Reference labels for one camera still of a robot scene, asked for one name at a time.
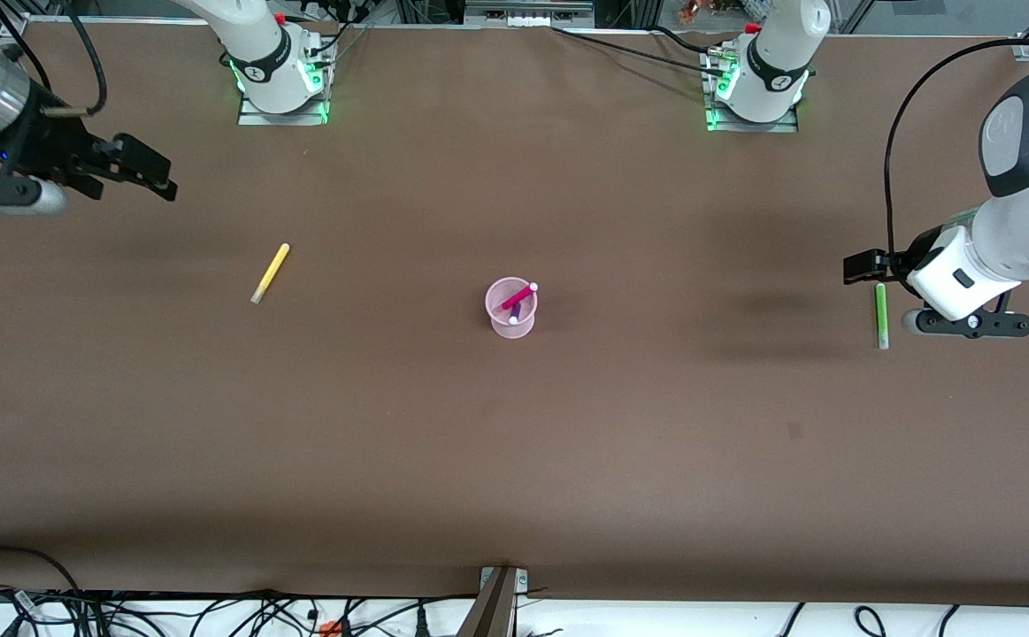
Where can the yellow marker pen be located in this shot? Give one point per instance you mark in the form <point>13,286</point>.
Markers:
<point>271,274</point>

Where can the pink plastic pen holder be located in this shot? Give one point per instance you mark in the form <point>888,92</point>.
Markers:
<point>501,329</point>

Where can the metal table edge bracket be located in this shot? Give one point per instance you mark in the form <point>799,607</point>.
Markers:
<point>518,577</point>

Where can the silver metal box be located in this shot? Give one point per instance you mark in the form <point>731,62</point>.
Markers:
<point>527,12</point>

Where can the magenta marker pen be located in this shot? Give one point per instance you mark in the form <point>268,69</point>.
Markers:
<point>518,296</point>

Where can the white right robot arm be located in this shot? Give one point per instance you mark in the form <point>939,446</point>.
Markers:
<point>257,53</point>

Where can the green marker pen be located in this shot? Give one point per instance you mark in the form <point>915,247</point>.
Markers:
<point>881,318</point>

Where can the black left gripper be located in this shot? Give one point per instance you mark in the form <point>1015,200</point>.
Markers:
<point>896,263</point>

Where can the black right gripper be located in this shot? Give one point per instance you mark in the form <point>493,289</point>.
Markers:
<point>43,141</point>

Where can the dark support beam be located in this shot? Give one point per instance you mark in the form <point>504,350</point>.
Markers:
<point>489,610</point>

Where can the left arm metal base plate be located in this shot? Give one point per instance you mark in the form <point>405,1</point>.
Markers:
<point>784,124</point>

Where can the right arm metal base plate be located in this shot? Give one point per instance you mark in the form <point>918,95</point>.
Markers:
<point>302,117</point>

